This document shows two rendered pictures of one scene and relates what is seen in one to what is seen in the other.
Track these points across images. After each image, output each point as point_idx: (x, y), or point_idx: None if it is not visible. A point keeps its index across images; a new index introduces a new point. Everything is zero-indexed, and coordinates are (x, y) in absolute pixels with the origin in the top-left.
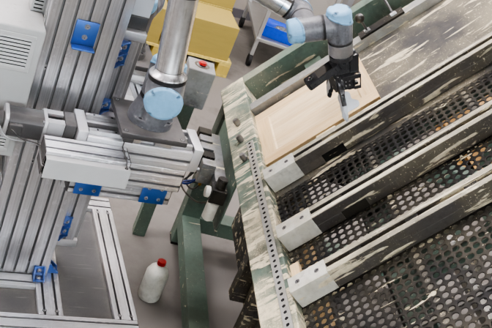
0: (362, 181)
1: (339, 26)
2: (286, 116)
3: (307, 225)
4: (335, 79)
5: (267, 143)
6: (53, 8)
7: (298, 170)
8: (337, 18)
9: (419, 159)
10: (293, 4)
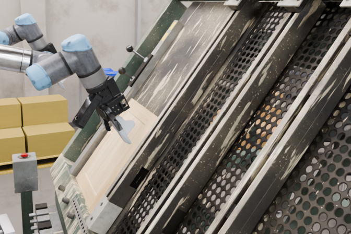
0: (168, 193)
1: (78, 54)
2: (97, 166)
3: None
4: (101, 108)
5: (88, 194)
6: None
7: (115, 207)
8: (73, 46)
9: (210, 149)
10: (33, 56)
